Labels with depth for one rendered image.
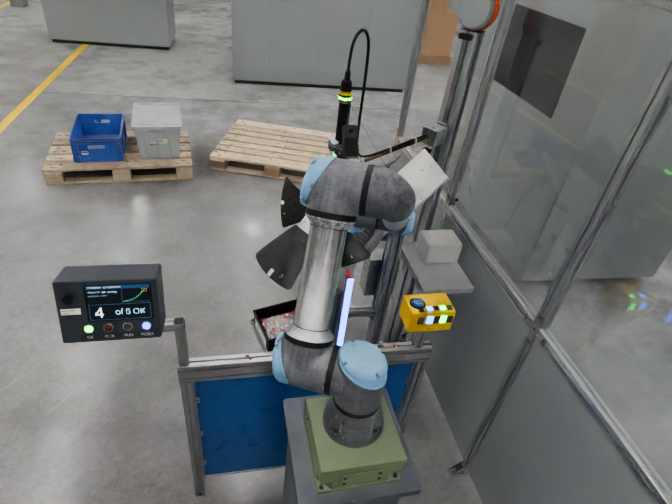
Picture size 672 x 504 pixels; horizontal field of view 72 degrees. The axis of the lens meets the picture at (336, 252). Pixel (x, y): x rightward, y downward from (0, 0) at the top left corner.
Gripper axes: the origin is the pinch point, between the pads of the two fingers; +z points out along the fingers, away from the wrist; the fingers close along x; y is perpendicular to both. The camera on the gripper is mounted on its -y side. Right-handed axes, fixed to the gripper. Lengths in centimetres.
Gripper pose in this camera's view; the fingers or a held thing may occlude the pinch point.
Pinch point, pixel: (339, 136)
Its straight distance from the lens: 162.3
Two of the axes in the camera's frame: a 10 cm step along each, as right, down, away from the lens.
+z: -1.9, -6.0, 7.8
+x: 9.8, -0.3, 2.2
